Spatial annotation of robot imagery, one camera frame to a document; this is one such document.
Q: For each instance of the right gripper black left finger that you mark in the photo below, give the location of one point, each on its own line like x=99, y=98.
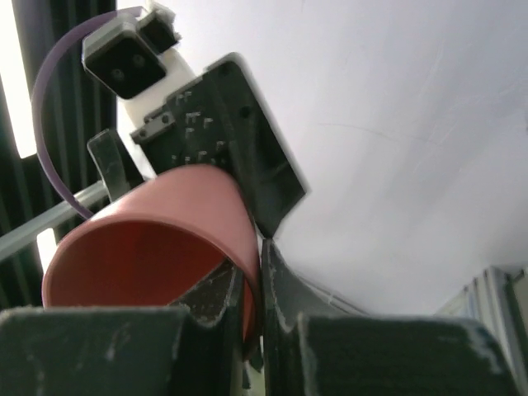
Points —
x=194, y=346

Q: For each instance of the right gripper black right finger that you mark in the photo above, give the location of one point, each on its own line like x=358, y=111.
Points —
x=312, y=348

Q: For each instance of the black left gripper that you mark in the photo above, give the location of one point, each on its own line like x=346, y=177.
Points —
x=219, y=118

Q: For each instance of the pink plastic cup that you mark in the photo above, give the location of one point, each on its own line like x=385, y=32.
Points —
x=153, y=244

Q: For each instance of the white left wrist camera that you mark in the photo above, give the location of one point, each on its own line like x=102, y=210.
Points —
x=133, y=53

